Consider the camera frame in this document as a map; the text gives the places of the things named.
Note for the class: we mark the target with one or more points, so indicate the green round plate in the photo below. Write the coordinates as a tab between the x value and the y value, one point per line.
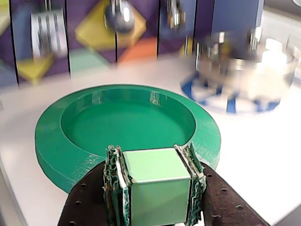
127	127

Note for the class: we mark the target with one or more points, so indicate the silver toy pot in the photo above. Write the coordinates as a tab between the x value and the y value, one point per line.
244	80

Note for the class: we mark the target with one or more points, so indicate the colourful geometric backsplash panel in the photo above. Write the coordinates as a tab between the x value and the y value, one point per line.
94	35

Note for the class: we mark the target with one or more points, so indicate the silver hanging utensil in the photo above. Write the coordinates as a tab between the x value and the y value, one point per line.
175	16

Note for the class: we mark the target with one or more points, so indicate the silver slotted spatula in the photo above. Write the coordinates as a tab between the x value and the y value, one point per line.
47	33

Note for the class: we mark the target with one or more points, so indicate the blue toy kitchen unit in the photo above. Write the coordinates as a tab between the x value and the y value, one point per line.
247	153

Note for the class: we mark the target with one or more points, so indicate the silver ladle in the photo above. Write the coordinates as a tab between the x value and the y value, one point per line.
120	18

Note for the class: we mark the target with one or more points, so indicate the blue white trivet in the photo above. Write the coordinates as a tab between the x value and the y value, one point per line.
231	106

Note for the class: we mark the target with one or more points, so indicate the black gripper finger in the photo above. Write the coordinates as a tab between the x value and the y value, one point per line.
89	202
223	204

